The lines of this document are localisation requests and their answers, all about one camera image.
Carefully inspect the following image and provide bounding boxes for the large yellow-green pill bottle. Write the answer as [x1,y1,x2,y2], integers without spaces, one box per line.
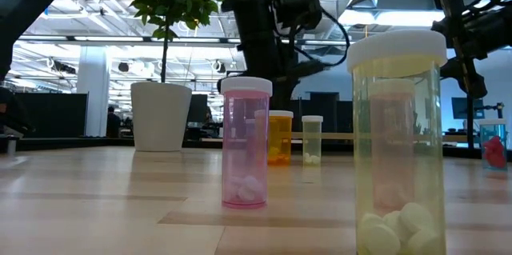
[346,30,448,255]

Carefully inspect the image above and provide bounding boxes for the wooden shelf with black frame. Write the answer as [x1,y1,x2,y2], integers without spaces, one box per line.
[290,69,476,152]

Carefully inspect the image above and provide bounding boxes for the person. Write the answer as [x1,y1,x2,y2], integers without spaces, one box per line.
[106,105,122,138]

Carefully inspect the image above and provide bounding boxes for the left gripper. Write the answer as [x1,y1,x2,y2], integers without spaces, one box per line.
[218,0,326,111]

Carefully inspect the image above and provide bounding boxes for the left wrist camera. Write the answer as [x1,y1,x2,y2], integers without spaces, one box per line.
[275,0,323,31]

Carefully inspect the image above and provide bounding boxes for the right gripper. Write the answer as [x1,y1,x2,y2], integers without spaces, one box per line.
[431,5,512,100]

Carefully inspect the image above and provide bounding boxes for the large orange pill bottle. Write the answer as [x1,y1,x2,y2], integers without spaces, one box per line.
[268,110,294,166]

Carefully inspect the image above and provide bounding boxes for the black computer monitor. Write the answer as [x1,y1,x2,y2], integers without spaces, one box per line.
[451,97,486,120]

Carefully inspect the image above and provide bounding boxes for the small yellow-green pill bottle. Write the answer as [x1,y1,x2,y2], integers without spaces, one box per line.
[301,115,324,167]

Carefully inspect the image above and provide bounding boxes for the black partition panel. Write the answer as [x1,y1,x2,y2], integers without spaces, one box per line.
[14,92,89,138]

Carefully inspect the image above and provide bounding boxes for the blue bottle with red pills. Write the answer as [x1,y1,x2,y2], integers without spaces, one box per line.
[478,118,508,171]

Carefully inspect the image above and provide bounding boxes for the white building column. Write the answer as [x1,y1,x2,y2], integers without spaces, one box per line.
[77,45,110,138]

